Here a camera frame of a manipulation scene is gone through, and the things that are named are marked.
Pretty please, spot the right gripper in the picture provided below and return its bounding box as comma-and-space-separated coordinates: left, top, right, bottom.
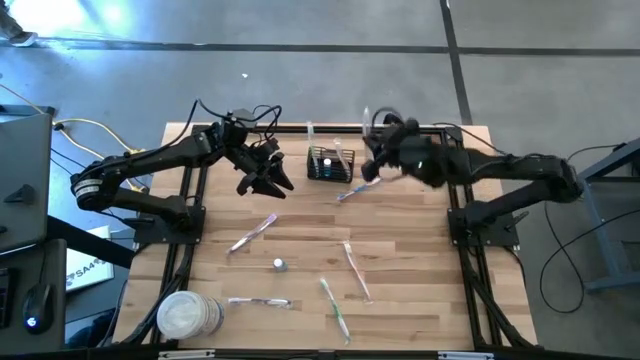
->
360, 118, 451, 190

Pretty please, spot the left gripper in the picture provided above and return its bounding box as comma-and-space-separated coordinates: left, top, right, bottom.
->
227, 137, 296, 198

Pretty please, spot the black wire caddy basket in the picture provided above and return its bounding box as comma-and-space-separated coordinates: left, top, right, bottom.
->
305, 144, 357, 184

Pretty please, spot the purple toothbrush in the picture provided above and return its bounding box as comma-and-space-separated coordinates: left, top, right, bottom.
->
227, 213, 279, 255

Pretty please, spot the orange toothbrush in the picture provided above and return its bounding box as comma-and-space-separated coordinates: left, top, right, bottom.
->
341, 241, 374, 305

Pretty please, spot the dark wrapped toothbrush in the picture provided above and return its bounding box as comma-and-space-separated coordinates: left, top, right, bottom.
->
227, 296, 295, 310

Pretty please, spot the green wrapped toothbrush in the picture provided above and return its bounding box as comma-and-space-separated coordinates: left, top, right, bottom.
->
319, 277, 352, 346

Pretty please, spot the white paper sign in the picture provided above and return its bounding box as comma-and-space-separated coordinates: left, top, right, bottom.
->
65, 224, 115, 294

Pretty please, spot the blue-grey metal cart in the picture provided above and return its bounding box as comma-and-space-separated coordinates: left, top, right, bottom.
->
552, 137, 640, 294

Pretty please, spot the dark grey desk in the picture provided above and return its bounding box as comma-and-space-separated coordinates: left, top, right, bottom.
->
0, 238, 67, 354

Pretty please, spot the grey laptop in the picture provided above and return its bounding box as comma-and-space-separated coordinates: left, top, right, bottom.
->
0, 105, 55, 254

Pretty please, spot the black computer mouse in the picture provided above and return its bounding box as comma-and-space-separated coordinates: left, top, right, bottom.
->
22, 283, 54, 335

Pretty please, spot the person's shoe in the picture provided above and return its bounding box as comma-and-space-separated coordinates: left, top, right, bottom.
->
0, 9, 39, 48

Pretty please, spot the black aluminium table frame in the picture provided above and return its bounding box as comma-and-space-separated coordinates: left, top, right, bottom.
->
112, 122, 539, 351

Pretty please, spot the black camera cable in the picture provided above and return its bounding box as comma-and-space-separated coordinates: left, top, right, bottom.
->
197, 97, 284, 149

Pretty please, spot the silver metal bracket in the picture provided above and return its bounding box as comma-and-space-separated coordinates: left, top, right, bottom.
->
158, 349, 216, 360
438, 351, 496, 360

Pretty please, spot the yellow cable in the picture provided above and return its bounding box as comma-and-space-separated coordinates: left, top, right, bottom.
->
59, 127, 109, 166
52, 117, 146, 154

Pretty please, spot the black floor cable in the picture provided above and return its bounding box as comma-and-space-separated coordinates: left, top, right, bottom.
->
538, 207, 640, 315

